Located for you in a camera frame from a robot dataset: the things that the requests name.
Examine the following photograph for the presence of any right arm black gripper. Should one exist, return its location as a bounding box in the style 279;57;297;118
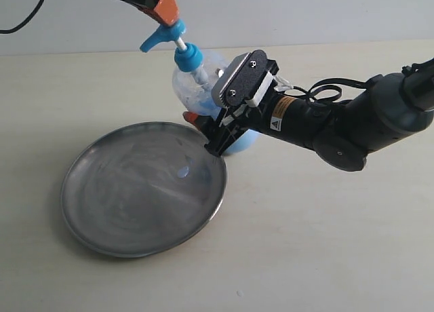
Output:
182;90;368;172

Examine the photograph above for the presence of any blue pump soap bottle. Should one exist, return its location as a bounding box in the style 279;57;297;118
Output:
139;18;260;155

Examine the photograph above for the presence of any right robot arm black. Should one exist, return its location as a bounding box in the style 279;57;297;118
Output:
183;60;433;172

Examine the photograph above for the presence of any blue soap blob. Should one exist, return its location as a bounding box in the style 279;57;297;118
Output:
177;155;194;178

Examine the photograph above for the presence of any round metal plate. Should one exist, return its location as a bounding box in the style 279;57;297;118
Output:
60;121;227;258

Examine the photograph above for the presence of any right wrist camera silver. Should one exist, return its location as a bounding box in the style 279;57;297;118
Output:
212;50;276;109

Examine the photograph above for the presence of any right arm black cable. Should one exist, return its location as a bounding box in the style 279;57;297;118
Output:
276;77;369;104

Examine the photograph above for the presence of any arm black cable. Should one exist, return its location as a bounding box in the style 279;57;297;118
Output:
276;77;369;104
0;0;50;35

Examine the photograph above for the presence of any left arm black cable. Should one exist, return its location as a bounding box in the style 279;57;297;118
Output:
0;0;50;35

